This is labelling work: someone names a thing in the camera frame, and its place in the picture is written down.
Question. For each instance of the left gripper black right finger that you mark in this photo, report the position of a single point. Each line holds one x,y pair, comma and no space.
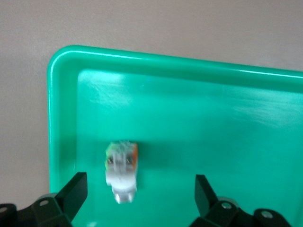
208,205

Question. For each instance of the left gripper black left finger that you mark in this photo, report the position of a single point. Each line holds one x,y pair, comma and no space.
71,201

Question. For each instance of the white switch orange tip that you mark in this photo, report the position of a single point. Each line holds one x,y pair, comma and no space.
122,170

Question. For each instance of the green plastic tray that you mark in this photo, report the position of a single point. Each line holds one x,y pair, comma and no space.
189,130

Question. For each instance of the brown table mat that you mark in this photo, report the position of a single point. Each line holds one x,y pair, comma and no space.
142,23

